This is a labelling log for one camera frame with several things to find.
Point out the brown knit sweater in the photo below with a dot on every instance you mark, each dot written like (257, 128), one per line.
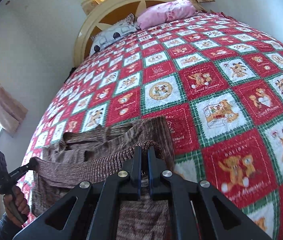
(99, 153)

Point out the red patchwork bedspread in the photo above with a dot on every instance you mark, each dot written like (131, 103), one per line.
(219, 84)

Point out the yellow left window curtain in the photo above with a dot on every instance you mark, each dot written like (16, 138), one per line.
(12, 112)

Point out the cream wooden headboard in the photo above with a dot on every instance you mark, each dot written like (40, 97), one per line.
(102, 17)

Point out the person's left hand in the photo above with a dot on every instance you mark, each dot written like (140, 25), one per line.
(20, 202)

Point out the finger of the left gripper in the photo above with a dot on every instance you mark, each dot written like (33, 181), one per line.
(30, 166)

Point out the grey patterned pillow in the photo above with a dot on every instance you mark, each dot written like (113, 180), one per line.
(112, 34)

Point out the dark blue jacket forearm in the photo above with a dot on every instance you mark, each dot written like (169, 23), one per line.
(9, 226)

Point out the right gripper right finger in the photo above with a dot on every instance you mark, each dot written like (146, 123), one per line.
(198, 210)

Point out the pink pillow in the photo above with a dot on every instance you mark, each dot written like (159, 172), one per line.
(165, 12)

